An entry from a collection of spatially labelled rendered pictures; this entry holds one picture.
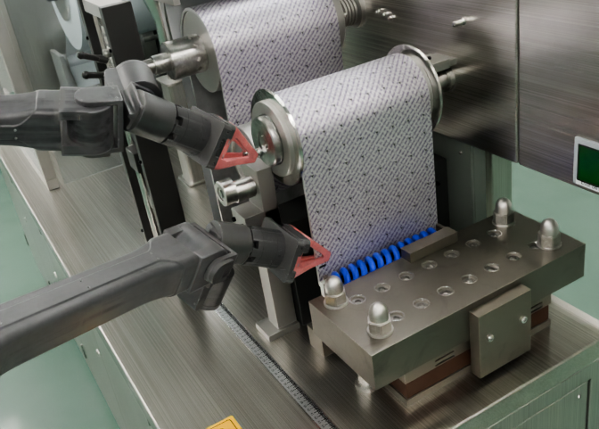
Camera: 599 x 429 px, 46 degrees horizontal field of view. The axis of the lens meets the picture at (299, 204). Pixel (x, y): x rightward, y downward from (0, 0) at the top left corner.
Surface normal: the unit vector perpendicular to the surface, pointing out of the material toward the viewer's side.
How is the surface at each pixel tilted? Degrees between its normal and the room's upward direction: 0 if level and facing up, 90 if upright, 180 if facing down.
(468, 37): 90
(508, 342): 90
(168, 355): 0
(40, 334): 112
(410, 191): 90
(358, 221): 90
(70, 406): 0
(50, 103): 23
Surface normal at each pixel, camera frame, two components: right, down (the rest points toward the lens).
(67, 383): -0.15, -0.88
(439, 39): -0.85, 0.34
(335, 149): 0.50, 0.33
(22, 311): 0.36, -0.82
